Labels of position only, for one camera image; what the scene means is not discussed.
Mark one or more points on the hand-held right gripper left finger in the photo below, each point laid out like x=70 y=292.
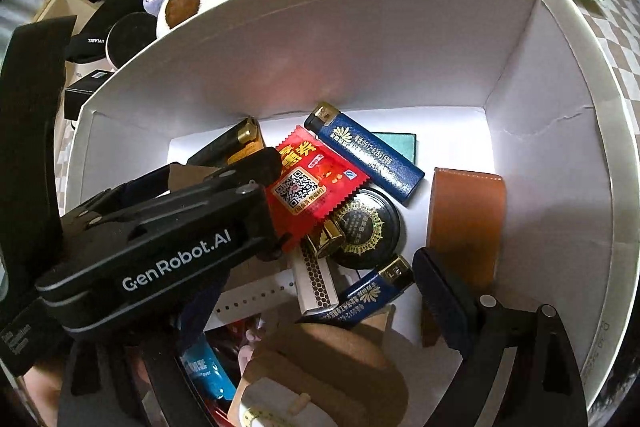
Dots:
x=192 y=314

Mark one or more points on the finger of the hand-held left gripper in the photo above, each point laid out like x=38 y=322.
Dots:
x=250 y=167

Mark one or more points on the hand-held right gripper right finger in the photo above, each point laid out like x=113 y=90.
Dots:
x=440 y=292

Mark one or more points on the black lighter gold cap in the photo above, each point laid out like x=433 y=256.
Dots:
x=225 y=147

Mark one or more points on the navy lighter gold print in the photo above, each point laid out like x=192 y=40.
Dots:
x=370 y=157
x=370 y=294

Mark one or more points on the dark green box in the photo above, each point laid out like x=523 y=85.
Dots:
x=400 y=144

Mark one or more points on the white cardboard box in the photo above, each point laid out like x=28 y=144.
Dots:
x=350 y=32

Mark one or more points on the blue sachet packet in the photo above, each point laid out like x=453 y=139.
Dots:
x=205 y=367

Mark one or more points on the red sachet packet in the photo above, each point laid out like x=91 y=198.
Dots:
x=310 y=187

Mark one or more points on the brown leather case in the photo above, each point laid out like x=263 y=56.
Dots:
x=465 y=227

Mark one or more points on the black round tin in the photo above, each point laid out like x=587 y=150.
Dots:
x=365 y=227

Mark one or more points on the gold metallic lighter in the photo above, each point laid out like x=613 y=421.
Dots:
x=327 y=237

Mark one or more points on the round cork coaster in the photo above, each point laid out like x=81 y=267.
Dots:
x=350 y=372

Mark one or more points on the white round cream jar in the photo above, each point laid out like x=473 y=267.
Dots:
x=270 y=407

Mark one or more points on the white matchbox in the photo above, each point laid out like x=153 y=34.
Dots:
x=315 y=287

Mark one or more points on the round black mirror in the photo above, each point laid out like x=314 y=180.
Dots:
x=132 y=39

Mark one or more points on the small black box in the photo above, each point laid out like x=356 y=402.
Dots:
x=82 y=94

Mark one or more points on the black sun visor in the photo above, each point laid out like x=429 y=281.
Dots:
x=100 y=24

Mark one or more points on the wooden bedside shelf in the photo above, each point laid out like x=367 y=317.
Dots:
x=55 y=4

